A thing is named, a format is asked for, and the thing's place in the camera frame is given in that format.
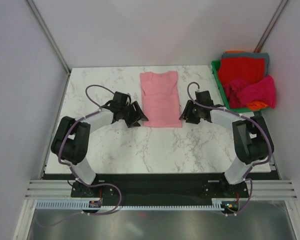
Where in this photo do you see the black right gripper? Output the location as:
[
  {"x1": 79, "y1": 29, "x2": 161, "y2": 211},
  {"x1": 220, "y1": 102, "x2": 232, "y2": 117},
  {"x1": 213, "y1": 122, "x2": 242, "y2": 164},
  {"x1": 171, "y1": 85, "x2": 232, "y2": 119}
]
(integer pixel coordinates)
[{"x1": 179, "y1": 99, "x2": 203, "y2": 125}]

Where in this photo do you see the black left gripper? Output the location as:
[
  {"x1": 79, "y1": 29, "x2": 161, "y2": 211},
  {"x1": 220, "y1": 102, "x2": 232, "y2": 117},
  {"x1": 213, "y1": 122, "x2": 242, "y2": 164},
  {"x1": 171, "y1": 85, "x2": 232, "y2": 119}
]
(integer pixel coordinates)
[{"x1": 120, "y1": 101, "x2": 148, "y2": 128}]

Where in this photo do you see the pink t-shirt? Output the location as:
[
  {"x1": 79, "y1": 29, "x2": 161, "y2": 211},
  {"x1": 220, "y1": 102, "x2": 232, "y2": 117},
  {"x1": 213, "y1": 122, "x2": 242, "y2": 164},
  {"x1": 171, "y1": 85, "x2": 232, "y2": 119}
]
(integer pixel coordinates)
[{"x1": 140, "y1": 71, "x2": 182, "y2": 128}]

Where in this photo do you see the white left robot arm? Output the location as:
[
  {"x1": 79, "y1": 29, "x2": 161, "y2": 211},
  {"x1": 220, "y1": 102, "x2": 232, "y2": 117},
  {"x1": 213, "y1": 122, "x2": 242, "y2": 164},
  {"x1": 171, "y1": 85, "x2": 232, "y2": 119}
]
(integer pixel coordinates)
[{"x1": 50, "y1": 100, "x2": 149, "y2": 197}]

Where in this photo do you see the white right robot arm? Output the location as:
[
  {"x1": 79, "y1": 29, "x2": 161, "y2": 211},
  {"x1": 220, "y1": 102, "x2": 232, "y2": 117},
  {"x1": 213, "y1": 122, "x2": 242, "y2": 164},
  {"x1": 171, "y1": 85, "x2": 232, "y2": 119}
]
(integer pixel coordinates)
[{"x1": 179, "y1": 100, "x2": 274, "y2": 197}]

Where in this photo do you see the magenta t-shirt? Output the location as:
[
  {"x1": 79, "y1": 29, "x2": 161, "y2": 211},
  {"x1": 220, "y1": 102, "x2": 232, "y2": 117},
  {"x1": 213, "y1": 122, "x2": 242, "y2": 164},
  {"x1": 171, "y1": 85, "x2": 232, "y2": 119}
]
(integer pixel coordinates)
[{"x1": 223, "y1": 75, "x2": 277, "y2": 109}]

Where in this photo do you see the green plastic bin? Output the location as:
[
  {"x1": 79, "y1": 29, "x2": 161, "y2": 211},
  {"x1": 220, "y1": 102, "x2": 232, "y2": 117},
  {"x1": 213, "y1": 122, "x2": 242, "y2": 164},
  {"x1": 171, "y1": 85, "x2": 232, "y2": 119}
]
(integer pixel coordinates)
[{"x1": 211, "y1": 60, "x2": 262, "y2": 114}]

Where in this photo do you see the orange t-shirt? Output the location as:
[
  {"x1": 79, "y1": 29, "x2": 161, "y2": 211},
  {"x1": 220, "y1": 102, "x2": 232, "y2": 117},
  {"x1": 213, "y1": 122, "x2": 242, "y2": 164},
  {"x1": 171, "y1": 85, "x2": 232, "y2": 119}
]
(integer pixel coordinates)
[{"x1": 246, "y1": 101, "x2": 268, "y2": 112}]

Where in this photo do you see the red t-shirt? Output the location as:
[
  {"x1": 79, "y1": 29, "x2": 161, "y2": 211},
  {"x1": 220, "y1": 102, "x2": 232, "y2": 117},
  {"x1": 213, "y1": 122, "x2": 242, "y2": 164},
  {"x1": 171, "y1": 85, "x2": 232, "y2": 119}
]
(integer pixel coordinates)
[{"x1": 217, "y1": 57, "x2": 266, "y2": 85}]

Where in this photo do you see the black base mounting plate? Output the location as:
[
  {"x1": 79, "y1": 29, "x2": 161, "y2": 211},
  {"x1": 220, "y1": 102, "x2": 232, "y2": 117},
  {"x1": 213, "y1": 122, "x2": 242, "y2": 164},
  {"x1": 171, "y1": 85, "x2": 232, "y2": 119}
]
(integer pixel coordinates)
[{"x1": 70, "y1": 173, "x2": 249, "y2": 206}]

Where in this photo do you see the grey t-shirt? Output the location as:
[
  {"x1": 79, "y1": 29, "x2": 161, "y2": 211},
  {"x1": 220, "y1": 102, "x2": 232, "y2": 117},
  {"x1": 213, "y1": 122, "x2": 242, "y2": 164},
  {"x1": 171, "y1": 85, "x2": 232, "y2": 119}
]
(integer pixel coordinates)
[{"x1": 221, "y1": 52, "x2": 270, "y2": 76}]

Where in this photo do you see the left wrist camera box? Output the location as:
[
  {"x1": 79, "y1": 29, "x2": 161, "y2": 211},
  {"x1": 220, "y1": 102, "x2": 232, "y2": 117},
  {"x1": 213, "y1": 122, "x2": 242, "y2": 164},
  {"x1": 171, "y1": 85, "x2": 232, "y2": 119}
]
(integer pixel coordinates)
[{"x1": 112, "y1": 91, "x2": 132, "y2": 106}]

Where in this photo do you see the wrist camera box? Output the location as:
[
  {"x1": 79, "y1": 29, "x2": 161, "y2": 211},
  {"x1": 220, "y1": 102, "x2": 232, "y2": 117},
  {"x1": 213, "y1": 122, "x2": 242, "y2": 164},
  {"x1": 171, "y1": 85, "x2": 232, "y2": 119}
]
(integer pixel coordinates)
[
  {"x1": 195, "y1": 90, "x2": 214, "y2": 106},
  {"x1": 112, "y1": 91, "x2": 132, "y2": 106}
]

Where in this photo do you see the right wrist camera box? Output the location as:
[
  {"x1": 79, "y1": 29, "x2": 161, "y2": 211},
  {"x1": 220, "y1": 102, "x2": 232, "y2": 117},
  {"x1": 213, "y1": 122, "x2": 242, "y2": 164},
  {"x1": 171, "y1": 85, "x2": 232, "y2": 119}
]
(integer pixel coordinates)
[{"x1": 195, "y1": 90, "x2": 214, "y2": 106}]

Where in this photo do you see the aluminium front rail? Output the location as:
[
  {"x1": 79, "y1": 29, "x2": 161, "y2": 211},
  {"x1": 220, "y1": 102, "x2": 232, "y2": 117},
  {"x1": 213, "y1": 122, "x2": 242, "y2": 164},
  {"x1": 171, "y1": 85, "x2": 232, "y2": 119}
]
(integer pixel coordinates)
[{"x1": 25, "y1": 180, "x2": 297, "y2": 201}]

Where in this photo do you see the right aluminium frame post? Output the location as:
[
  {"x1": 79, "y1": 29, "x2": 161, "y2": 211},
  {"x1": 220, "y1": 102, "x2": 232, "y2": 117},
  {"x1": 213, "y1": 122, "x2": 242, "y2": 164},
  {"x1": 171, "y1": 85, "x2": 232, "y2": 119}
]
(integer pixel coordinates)
[{"x1": 253, "y1": 0, "x2": 290, "y2": 53}]

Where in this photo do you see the aluminium frame post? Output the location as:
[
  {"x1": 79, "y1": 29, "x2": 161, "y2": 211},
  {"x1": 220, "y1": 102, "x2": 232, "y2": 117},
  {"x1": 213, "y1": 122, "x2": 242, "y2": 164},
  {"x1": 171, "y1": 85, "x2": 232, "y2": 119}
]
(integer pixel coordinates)
[
  {"x1": 253, "y1": 0, "x2": 290, "y2": 53},
  {"x1": 23, "y1": 0, "x2": 72, "y2": 76}
]

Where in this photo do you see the white slotted cable duct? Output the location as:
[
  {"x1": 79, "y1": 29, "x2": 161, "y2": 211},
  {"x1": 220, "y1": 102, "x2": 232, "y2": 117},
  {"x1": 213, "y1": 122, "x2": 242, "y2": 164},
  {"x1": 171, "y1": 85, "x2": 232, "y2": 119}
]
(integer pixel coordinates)
[{"x1": 35, "y1": 199, "x2": 234, "y2": 211}]

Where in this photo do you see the left aluminium frame post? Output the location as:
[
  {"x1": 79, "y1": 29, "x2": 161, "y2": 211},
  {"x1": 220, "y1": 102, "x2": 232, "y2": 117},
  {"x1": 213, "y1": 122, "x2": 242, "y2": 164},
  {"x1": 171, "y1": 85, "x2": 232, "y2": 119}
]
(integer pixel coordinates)
[{"x1": 23, "y1": 0, "x2": 72, "y2": 76}]

